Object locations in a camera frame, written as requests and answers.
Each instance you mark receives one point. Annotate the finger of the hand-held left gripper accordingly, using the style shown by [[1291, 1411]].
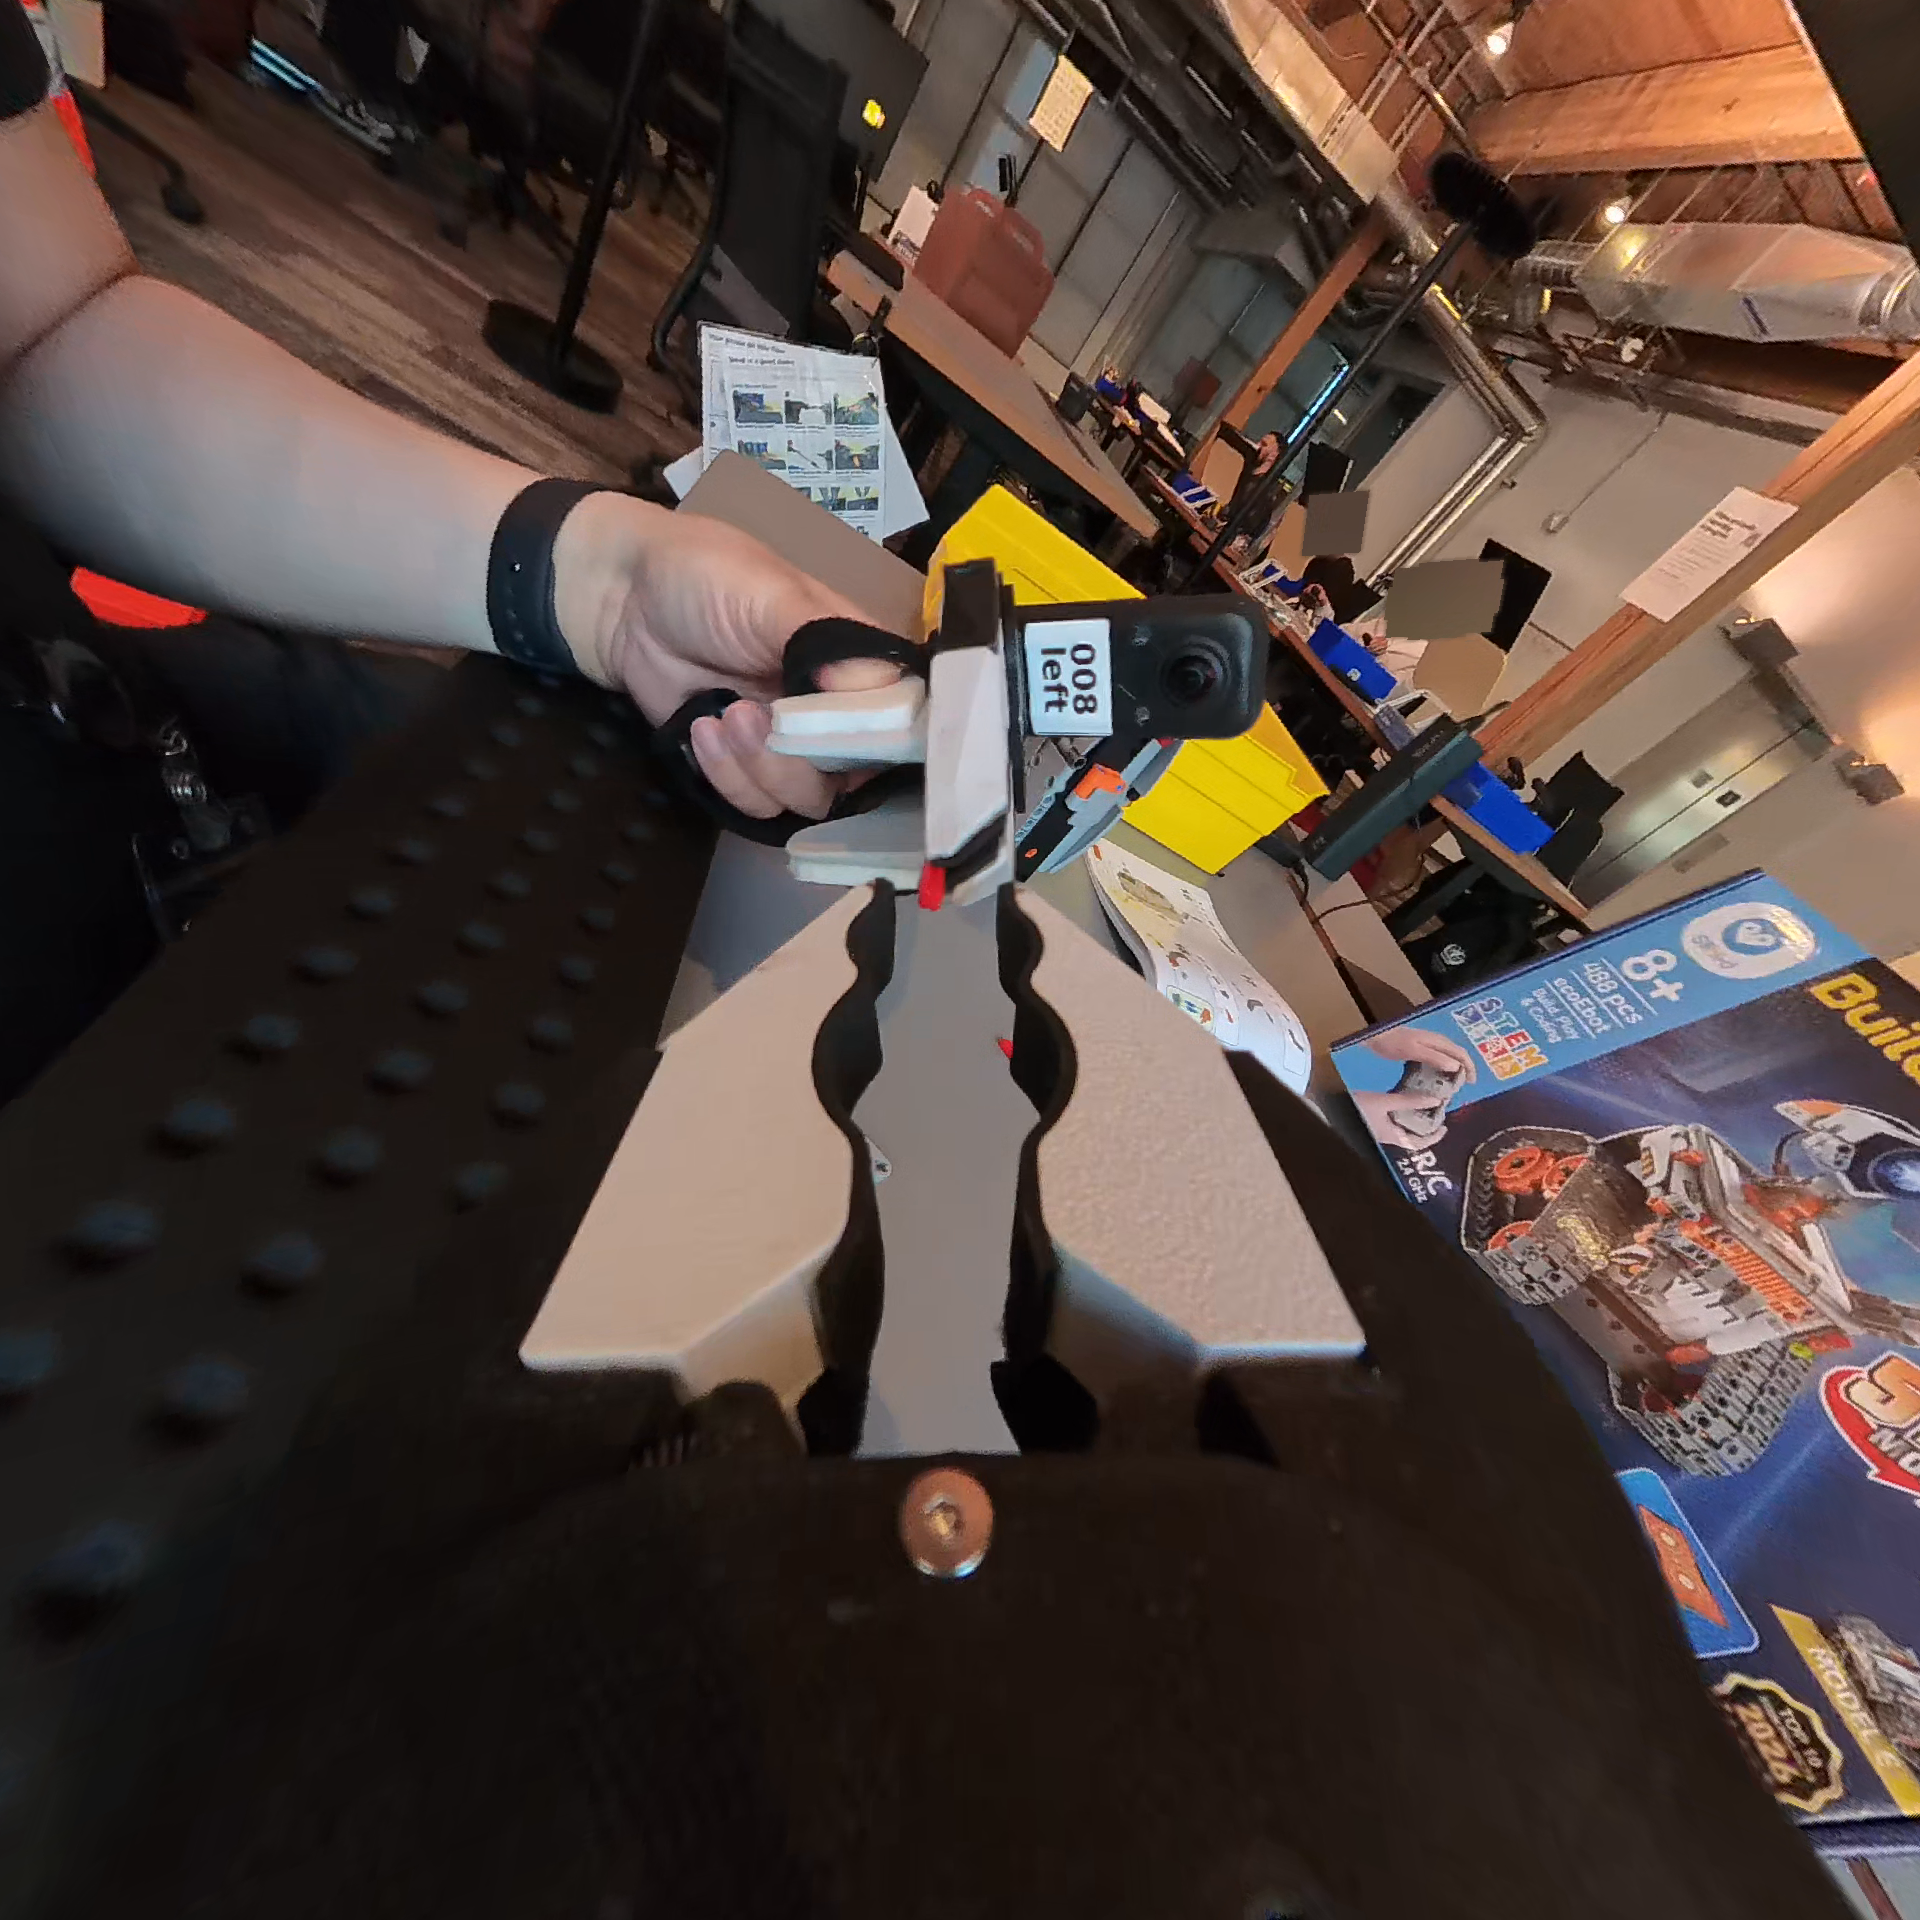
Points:
[[968, 734], [988, 890]]

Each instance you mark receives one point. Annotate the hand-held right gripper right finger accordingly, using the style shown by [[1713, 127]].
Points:
[[1188, 1199]]

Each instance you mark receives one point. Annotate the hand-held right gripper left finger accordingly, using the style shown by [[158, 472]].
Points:
[[703, 1199]]

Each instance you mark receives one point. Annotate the person's left forearm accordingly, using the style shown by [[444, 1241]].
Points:
[[221, 436]]

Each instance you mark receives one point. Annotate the grey top office desk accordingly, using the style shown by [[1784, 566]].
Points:
[[1010, 402]]

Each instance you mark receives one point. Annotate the person's left hand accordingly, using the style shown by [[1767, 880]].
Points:
[[703, 612]]

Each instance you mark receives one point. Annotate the yellow plastic bin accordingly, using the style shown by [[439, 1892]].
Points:
[[1226, 783]]

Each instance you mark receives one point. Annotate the grey black robot model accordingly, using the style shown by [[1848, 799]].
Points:
[[1096, 803]]

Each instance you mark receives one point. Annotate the blue parts bin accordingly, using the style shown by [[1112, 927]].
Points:
[[1348, 659], [1511, 811]]

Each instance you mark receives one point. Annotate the white instruction booklet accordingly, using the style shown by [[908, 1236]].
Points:
[[1217, 975]]

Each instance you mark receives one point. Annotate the printed photo sheet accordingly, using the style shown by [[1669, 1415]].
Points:
[[795, 436]]

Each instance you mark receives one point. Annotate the black perforated panel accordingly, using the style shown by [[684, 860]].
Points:
[[303, 1125]]

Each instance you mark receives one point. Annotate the brown cardboard box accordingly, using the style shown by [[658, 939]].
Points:
[[983, 273]]

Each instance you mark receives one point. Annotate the black wrist band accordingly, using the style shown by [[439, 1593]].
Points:
[[537, 578]]

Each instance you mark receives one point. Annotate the blue robot kit box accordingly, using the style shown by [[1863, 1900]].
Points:
[[1647, 1279]]

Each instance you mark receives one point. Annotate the black pole with fuzzy head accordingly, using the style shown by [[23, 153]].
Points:
[[1477, 200]]

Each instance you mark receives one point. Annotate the black office chair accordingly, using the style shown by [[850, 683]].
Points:
[[766, 193]]

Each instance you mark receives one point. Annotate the black pole stand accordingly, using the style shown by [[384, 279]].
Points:
[[578, 303]]

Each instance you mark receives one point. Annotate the orange red object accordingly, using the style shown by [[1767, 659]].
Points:
[[133, 603]]

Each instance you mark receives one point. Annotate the silver air duct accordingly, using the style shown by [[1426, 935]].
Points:
[[1726, 283]]

